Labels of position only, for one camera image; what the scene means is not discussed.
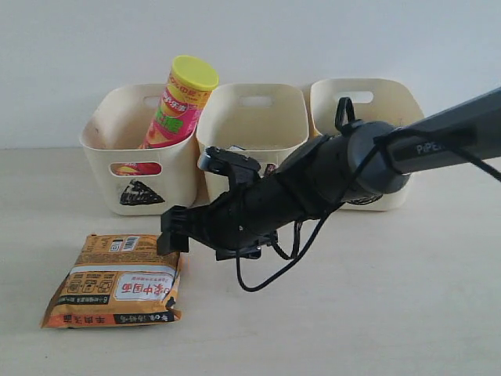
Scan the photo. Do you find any right cream plastic bin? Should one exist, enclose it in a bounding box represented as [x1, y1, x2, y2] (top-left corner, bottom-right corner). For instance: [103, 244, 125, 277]
[308, 78, 426, 212]

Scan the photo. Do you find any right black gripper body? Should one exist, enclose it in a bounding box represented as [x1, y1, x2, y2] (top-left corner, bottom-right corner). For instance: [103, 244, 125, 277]
[183, 183, 280, 261]

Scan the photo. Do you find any left cream plastic bin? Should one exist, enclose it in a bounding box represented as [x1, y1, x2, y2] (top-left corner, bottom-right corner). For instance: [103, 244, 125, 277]
[80, 84, 199, 215]

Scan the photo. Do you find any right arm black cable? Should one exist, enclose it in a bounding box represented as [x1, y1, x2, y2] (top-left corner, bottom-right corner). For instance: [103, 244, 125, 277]
[234, 97, 501, 293]

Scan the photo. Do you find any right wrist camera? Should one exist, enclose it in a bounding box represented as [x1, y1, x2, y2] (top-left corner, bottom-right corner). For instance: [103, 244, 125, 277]
[198, 146, 261, 189]

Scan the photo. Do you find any purple juice carton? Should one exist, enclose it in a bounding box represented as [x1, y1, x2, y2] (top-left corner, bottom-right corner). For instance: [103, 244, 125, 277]
[264, 164, 277, 176]

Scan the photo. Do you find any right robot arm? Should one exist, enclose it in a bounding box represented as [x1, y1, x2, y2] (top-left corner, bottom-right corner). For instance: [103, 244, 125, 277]
[157, 89, 500, 261]

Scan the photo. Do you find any middle cream plastic bin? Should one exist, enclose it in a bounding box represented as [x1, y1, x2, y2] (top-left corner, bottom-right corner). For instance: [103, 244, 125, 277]
[196, 83, 309, 177]

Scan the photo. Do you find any orange instant noodle packet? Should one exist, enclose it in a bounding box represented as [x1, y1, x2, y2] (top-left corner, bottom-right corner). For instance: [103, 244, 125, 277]
[40, 233, 183, 328]

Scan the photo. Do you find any cream plastic bin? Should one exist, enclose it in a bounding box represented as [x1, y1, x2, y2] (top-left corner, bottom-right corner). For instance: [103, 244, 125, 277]
[196, 83, 309, 177]
[308, 78, 426, 212]
[80, 84, 199, 215]

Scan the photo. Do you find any pink chips can yellow lid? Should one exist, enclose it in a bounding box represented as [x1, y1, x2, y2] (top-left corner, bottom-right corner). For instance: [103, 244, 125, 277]
[139, 55, 219, 150]

